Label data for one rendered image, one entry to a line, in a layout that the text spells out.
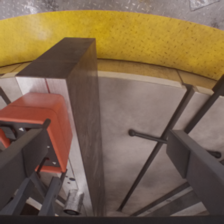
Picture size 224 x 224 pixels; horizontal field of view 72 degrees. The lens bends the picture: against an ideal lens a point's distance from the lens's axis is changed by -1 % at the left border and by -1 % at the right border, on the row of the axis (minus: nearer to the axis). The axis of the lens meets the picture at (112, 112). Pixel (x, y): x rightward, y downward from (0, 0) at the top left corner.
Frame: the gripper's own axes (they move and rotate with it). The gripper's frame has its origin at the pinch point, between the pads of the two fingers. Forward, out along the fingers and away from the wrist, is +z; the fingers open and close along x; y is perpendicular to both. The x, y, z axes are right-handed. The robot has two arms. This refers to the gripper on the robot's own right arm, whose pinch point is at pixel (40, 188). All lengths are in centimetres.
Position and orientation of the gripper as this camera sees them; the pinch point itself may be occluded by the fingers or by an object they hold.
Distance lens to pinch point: 36.5
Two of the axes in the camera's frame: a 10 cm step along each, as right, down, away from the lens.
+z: 1.1, -6.3, 7.7
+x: -9.9, -0.7, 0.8
